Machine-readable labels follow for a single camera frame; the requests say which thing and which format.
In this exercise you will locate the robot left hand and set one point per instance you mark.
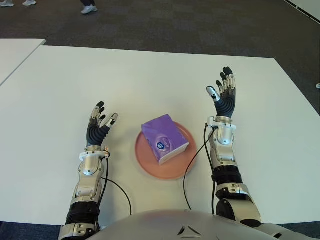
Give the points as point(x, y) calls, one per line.
point(95, 133)

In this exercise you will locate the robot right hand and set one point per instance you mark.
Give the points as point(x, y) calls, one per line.
point(226, 105)

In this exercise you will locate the purple tissue paper pack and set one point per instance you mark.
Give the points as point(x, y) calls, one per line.
point(162, 135)

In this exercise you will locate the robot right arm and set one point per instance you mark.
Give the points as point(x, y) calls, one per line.
point(223, 135)

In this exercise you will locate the round pink plate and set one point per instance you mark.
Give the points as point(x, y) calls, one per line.
point(147, 162)

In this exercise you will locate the white side table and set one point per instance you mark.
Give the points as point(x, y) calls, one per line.
point(15, 57)

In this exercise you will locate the silver robot torso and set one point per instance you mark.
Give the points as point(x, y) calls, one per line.
point(175, 225)

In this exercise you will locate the man in blue polo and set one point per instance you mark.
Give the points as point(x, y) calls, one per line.
point(88, 9)

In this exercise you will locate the man in light blue shirt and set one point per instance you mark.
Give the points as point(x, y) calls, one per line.
point(28, 3)

